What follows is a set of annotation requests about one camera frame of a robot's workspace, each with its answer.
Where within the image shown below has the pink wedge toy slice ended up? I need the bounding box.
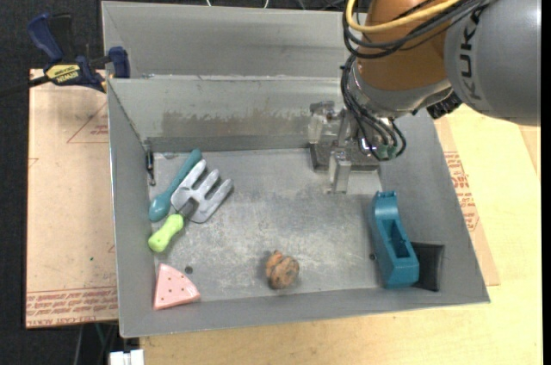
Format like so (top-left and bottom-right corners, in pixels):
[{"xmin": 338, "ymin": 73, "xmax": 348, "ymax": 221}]
[{"xmin": 152, "ymin": 263, "xmax": 202, "ymax": 311}]

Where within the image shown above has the brown cardboard board red print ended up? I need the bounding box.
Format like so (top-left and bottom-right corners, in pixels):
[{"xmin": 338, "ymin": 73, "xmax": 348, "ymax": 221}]
[{"xmin": 25, "ymin": 68, "xmax": 502, "ymax": 330}]

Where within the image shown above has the grey metal bin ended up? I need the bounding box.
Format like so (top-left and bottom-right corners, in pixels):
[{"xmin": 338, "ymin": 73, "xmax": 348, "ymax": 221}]
[{"xmin": 101, "ymin": 0, "xmax": 491, "ymax": 339}]

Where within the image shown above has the teal tape dispenser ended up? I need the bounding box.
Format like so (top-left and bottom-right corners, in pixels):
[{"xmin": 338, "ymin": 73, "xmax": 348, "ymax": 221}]
[{"xmin": 370, "ymin": 189, "xmax": 421, "ymax": 290}]

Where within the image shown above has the grey garden fork green handle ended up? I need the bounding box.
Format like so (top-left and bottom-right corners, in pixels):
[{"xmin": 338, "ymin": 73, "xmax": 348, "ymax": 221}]
[{"xmin": 147, "ymin": 158, "xmax": 235, "ymax": 255}]

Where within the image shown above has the teal plastic spoon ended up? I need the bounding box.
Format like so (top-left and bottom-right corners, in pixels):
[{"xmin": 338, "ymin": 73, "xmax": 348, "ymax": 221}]
[{"xmin": 148, "ymin": 147, "xmax": 203, "ymax": 223}]

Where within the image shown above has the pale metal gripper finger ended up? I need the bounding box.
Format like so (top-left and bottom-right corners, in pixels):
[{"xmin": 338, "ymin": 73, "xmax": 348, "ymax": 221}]
[
  {"xmin": 328, "ymin": 151, "xmax": 353, "ymax": 195},
  {"xmin": 308, "ymin": 99, "xmax": 342, "ymax": 145}
]

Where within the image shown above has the brown orange lumpy ball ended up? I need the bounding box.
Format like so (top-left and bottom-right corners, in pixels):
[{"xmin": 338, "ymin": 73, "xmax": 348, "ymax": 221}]
[{"xmin": 264, "ymin": 250, "xmax": 301, "ymax": 290}]

